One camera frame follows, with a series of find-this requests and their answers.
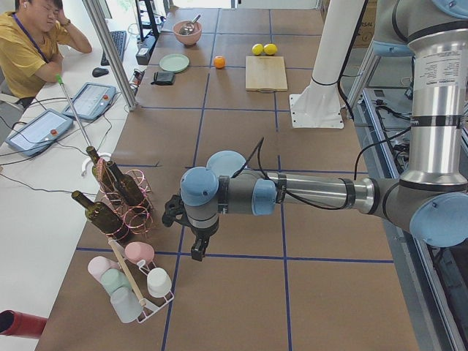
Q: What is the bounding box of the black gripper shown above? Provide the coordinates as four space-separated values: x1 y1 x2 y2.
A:
191 222 219 260

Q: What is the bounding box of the orange fruit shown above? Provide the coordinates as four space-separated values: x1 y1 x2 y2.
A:
213 56 226 69

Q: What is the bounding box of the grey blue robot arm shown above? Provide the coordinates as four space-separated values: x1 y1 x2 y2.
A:
177 1 467 261

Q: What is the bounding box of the light blue plate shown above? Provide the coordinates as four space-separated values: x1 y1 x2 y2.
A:
206 150 246 177

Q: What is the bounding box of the light green plate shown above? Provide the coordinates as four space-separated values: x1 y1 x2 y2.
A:
159 53 190 73

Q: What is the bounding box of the white cup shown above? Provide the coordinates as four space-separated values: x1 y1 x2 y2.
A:
147 268 172 298

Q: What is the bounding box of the pink cup top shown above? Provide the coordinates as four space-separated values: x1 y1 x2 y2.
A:
124 241 155 264

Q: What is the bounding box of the wooden stick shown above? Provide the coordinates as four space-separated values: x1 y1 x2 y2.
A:
108 240 146 306

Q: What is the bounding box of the dark wine bottle middle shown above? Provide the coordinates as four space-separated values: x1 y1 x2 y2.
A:
106 161 146 206

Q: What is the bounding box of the dark wine bottle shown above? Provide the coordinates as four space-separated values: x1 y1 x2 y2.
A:
86 146 115 194
106 161 146 206
72 190 129 240

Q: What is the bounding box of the green cup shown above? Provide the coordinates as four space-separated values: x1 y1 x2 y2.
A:
100 268 132 295

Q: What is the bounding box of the grey cup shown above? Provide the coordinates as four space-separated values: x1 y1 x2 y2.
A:
110 287 143 323

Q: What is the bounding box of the pale pink cup left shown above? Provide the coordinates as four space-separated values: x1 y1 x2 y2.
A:
88 256 120 282

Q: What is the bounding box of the dark wine bottle front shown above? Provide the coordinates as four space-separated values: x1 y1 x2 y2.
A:
72 190 129 240

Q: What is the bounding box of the dark wine bottle rear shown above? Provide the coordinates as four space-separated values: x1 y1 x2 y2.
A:
86 146 115 194

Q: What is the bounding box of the dark folded cloth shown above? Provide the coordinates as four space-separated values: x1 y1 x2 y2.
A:
151 71 176 86

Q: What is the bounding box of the teach pendant rear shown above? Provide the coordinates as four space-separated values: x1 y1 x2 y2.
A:
72 82 116 121

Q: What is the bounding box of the teach pendant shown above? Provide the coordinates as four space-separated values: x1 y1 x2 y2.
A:
72 82 116 121
6 109 73 156

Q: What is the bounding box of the bamboo cutting board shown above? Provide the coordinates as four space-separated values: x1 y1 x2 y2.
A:
245 56 288 92

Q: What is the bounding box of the teach pendant front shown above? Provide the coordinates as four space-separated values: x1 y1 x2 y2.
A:
6 109 73 156

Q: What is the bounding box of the black computer mouse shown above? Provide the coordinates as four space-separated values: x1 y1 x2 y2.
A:
91 67 109 78

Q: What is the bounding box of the red cylinder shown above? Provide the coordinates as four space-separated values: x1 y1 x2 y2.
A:
1 310 48 339

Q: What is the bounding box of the yellow lemon near board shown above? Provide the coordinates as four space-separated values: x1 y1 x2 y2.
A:
251 43 264 56

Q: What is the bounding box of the pink bowl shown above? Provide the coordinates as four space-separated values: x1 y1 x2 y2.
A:
173 20 202 46

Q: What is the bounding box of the black power strip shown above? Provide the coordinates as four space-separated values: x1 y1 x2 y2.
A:
135 35 156 66

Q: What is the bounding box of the yellow lemon far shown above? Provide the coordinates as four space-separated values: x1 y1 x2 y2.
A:
263 43 278 56

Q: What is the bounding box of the metal rod green tip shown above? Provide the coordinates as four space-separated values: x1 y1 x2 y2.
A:
56 74 92 146

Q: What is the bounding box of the metal ladle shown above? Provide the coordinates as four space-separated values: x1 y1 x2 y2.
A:
178 14 201 35

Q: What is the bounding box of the black keyboard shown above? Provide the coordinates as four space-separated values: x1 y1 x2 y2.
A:
100 31 127 66

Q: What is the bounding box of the man in yellow shirt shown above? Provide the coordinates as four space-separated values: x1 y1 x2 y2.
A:
1 0 92 108

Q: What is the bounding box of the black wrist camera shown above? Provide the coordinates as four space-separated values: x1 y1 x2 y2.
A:
162 195 186 227

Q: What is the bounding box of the white wire cup rack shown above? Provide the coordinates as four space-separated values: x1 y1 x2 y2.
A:
100 240 174 323

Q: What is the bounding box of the copper wire bottle rack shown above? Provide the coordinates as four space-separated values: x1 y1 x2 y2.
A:
101 170 154 237

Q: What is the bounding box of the white ring clamp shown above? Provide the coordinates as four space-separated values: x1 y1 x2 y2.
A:
81 152 112 177

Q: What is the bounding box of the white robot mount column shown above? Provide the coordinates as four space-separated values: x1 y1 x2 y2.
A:
290 0 366 129

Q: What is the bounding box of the aluminium frame post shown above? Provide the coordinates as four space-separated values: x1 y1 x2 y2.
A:
82 0 137 111

